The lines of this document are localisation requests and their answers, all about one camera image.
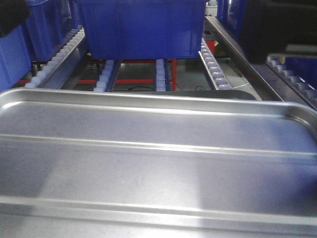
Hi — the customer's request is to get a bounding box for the silver metal tray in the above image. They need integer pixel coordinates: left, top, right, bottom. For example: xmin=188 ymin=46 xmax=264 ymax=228
xmin=0 ymin=88 xmax=317 ymax=238

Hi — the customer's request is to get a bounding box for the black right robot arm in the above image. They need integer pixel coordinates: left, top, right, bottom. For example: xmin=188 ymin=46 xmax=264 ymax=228
xmin=238 ymin=0 xmax=317 ymax=64

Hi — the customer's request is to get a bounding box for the middle white roller track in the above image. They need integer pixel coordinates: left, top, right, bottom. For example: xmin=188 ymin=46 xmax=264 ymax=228
xmin=154 ymin=59 xmax=170 ymax=92

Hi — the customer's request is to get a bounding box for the large blue crate on rack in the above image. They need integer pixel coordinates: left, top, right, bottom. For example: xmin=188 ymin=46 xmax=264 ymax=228
xmin=76 ymin=0 xmax=207 ymax=60

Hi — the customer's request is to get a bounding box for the far left roller track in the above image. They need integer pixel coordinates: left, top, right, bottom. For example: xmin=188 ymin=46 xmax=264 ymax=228
xmin=24 ymin=28 xmax=88 ymax=89

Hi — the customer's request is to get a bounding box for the blue bin upper right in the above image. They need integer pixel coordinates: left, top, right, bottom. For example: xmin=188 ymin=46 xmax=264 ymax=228
xmin=217 ymin=0 xmax=317 ymax=87

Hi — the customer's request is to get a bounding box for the blue bin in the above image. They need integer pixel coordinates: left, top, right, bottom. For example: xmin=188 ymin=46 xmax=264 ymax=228
xmin=217 ymin=0 xmax=317 ymax=87
xmin=0 ymin=0 xmax=75 ymax=91

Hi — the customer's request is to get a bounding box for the far right roller track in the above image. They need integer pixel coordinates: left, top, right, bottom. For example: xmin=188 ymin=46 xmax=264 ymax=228
xmin=266 ymin=56 xmax=317 ymax=110

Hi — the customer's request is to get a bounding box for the blue bin upper left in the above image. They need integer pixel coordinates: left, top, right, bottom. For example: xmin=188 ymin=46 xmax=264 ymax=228
xmin=0 ymin=0 xmax=75 ymax=91

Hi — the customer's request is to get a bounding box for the red metal floor frame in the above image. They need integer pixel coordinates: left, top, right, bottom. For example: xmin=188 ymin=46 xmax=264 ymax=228
xmin=14 ymin=58 xmax=179 ymax=92

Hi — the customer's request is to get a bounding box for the steel flow rack frame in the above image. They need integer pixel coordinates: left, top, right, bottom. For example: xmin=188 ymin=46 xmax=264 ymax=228
xmin=37 ymin=15 xmax=317 ymax=110

